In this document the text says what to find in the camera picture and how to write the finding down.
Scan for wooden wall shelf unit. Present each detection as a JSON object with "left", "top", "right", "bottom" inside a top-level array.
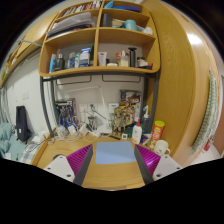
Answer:
[{"left": 38, "top": 0, "right": 161, "bottom": 77}]

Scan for red yellow chips can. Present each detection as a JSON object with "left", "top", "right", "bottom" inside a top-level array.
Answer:
[{"left": 149, "top": 120, "right": 165, "bottom": 150}]

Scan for white ceramic mug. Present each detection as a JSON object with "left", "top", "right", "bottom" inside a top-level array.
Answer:
[{"left": 154, "top": 140, "right": 170, "bottom": 156}]

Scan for blue spray bottle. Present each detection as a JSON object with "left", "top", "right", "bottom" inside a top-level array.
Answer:
[{"left": 142, "top": 105, "right": 150, "bottom": 134}]

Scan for light blue bedding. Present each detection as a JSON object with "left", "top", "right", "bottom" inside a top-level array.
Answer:
[{"left": 0, "top": 123, "right": 38, "bottom": 164}]

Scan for white tube on shelf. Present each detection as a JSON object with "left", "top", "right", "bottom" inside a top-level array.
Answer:
[{"left": 98, "top": 52, "right": 107, "bottom": 66}]

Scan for black backpack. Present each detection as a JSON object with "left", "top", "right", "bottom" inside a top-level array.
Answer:
[{"left": 16, "top": 106, "right": 31, "bottom": 142}]

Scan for black cylinder bottle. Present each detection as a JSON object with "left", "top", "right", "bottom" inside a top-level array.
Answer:
[{"left": 128, "top": 47, "right": 137, "bottom": 67}]

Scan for stack of papers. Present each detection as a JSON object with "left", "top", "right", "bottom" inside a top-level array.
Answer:
[{"left": 47, "top": 12, "right": 92, "bottom": 36}]

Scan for figure box packaging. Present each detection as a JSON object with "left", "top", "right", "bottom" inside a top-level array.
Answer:
[{"left": 55, "top": 98, "right": 77, "bottom": 128}]

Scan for black cup on shelf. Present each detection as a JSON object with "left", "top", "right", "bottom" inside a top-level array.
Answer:
[{"left": 101, "top": 13, "right": 112, "bottom": 27}]

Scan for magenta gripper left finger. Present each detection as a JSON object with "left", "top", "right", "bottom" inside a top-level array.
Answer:
[{"left": 44, "top": 145, "right": 93, "bottom": 186}]

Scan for blue mouse pad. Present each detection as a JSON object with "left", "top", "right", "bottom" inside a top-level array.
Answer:
[{"left": 95, "top": 141, "right": 136, "bottom": 164}]

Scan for robot action figure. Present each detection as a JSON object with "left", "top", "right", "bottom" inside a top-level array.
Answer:
[{"left": 112, "top": 100, "right": 135, "bottom": 136}]

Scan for white glue bottle red cap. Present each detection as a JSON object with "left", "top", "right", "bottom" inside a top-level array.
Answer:
[{"left": 132, "top": 121, "right": 142, "bottom": 144}]

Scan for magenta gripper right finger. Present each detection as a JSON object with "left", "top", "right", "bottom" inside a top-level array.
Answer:
[{"left": 134, "top": 145, "right": 182, "bottom": 184}]

